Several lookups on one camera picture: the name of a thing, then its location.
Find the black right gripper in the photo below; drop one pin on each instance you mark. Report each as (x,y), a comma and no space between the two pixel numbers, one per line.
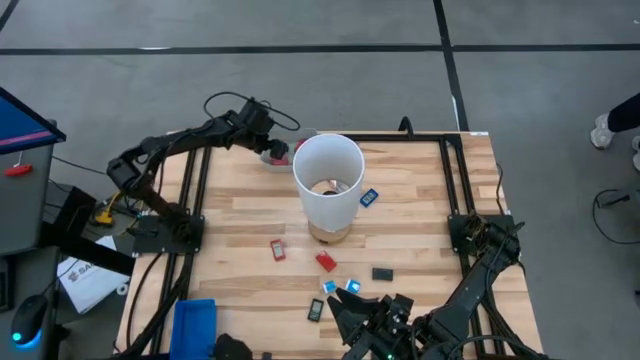
(395,322)

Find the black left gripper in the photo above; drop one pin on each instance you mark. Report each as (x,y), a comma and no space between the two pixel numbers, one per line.
(257,137)

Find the red power adapter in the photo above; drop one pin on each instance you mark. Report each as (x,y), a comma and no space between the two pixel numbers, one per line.
(280,161)

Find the pink white wall charger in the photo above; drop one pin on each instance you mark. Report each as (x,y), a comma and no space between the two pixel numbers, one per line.
(299,145)

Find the blue packet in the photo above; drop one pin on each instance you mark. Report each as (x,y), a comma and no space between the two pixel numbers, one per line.
(352,286)

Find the teal white wall charger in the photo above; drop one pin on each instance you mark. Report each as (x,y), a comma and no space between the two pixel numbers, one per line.
(329,287)

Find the black digital timer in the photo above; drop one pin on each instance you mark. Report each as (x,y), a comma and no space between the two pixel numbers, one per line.
(315,310)

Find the black rectangular box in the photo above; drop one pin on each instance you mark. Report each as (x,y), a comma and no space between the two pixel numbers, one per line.
(382,274)

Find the red box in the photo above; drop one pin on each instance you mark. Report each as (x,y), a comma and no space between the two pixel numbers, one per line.
(326,261)

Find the red packet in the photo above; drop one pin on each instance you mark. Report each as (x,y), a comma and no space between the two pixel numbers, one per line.
(278,250)

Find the blue digital timer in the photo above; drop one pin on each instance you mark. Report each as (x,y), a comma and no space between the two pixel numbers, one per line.
(369,198)

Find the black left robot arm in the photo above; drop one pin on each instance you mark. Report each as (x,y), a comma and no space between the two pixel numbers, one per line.
(175,141)

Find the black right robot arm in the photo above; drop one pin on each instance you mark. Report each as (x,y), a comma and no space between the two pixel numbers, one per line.
(470,287)

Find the white shade wooden base lamp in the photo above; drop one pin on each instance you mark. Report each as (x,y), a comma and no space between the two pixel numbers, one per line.
(327,210)

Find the black rounded object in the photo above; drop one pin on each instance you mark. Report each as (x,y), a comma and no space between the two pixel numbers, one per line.
(233,348)

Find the blue plastic bin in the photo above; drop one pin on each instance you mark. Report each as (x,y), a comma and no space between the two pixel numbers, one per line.
(192,330)

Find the yellow plug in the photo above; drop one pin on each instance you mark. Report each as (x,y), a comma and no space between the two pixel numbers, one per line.
(105,216)

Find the black floor box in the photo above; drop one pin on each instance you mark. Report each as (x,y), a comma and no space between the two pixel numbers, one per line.
(70,205)

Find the white printed paper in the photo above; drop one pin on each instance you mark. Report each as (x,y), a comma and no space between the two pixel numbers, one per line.
(92,285)

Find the blue screen monitor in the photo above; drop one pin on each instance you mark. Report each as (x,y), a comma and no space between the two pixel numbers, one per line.
(22,122)

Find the grey cabinet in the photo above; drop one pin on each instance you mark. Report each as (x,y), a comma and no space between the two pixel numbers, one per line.
(22,200)

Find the black computer mouse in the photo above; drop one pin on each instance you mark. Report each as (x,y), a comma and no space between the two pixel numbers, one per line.
(29,317)

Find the person's shoe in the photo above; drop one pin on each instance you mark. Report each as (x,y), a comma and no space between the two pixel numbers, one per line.
(636,152)
(601,132)

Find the person's leg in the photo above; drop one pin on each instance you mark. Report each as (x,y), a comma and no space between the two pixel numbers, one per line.
(625,112)

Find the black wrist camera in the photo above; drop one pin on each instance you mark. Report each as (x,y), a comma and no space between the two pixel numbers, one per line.
(256,114)

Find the black arched bracket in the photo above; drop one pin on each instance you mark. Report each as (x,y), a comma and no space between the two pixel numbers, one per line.
(406,127)

